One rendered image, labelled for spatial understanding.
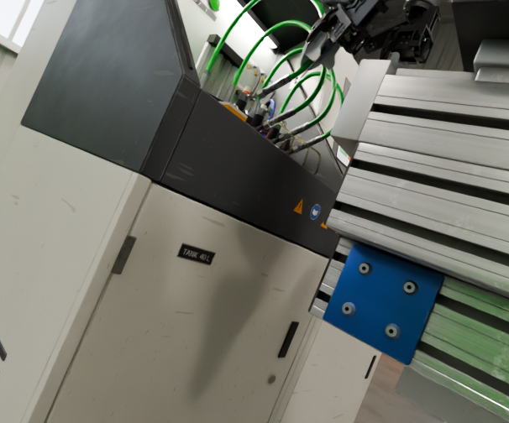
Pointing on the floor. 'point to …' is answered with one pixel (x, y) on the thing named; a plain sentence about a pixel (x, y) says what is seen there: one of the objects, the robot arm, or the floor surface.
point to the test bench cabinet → (47, 270)
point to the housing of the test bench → (16, 96)
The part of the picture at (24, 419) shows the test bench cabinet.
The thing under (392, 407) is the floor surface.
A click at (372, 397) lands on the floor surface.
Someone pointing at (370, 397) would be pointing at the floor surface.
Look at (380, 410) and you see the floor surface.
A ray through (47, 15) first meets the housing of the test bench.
